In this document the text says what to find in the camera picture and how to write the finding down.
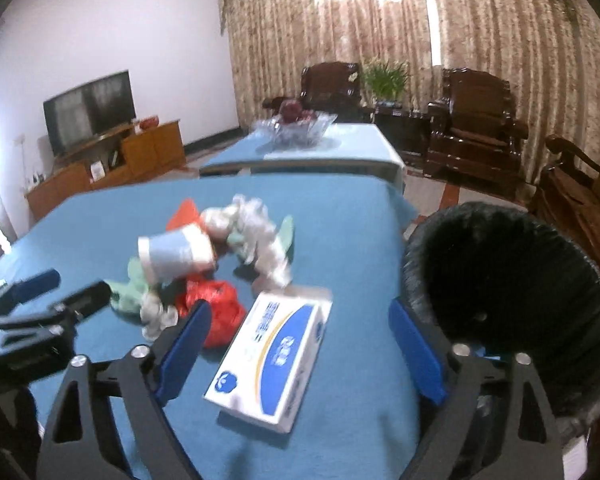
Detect white blue tissue box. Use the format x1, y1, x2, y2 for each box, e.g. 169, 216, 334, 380
204, 286, 332, 434

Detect black flat television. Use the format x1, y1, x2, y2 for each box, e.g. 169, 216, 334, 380
43, 70, 136, 156

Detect green rubber glove white cuff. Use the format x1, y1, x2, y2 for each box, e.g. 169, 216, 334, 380
106, 257, 180, 341

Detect white tissue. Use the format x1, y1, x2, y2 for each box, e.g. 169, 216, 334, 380
200, 194, 294, 292

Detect black lined trash bin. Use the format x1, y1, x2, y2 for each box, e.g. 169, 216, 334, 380
402, 202, 600, 442

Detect blue far tablecloth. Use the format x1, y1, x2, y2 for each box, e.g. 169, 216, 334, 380
199, 124, 405, 192

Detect green potted plant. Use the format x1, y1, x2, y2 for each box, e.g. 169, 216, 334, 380
363, 58, 410, 103

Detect blue tablecloth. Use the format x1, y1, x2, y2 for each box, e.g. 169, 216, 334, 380
0, 174, 419, 479
199, 124, 405, 192

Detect dark wooden armchair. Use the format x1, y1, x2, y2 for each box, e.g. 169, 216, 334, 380
262, 62, 367, 124
424, 68, 529, 198

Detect glass fruit bowl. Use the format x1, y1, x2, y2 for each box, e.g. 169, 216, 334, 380
251, 112, 338, 150

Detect blue white paper cup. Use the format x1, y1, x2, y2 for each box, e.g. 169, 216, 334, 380
137, 223, 216, 285

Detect red plastic bag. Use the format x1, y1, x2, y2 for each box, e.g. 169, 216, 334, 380
175, 274, 247, 349

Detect beige patterned curtains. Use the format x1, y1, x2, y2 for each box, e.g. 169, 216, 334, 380
220, 0, 600, 181

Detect dark wooden left armchair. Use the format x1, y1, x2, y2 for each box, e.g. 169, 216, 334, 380
262, 62, 367, 124

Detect dark wooden sofa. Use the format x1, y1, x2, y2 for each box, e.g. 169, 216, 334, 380
528, 136, 600, 268

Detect dark wooden right armchair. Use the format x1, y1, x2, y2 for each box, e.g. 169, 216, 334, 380
424, 68, 529, 198

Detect dark side table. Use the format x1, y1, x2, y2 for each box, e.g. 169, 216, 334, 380
373, 106, 430, 169

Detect blue near tablecloth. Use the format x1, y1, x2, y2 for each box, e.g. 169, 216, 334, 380
0, 174, 419, 479

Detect red bowl on cabinet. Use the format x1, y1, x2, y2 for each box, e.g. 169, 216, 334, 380
138, 115, 160, 131

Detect wooden tv cabinet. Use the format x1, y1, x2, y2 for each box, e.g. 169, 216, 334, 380
26, 120, 186, 221

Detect red apples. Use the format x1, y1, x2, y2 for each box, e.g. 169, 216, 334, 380
278, 99, 317, 125

